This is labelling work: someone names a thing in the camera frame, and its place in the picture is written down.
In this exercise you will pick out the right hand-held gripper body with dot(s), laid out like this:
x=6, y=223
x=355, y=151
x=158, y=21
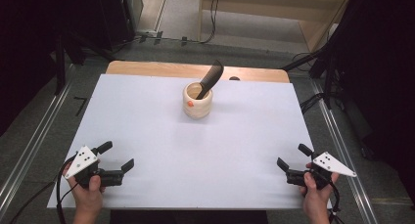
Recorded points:
x=329, y=163

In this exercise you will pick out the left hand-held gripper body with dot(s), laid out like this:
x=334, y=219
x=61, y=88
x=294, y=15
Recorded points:
x=83, y=160

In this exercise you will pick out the cream ringed duck cup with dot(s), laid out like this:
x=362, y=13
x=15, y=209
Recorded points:
x=199, y=110

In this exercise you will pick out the black comb with silver tip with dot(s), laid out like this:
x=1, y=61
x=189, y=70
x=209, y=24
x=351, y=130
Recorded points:
x=211, y=77

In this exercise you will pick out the person's left hand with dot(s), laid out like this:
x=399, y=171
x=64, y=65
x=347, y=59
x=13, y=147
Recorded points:
x=86, y=198

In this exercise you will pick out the person's right hand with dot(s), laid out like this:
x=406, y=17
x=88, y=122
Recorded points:
x=314, y=201

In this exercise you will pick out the black tape floor mark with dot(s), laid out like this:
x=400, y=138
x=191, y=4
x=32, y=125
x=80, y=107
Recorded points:
x=81, y=106

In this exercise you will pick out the dark curtain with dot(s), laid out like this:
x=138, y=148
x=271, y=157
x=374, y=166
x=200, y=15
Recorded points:
x=381, y=70
x=23, y=54

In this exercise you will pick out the black equipment case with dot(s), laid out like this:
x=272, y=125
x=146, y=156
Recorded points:
x=107, y=15

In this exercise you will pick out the light wooden cabinet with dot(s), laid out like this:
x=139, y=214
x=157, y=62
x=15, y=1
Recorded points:
x=261, y=8

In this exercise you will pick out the aluminium floor rail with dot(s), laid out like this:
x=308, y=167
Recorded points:
x=342, y=152
x=36, y=142

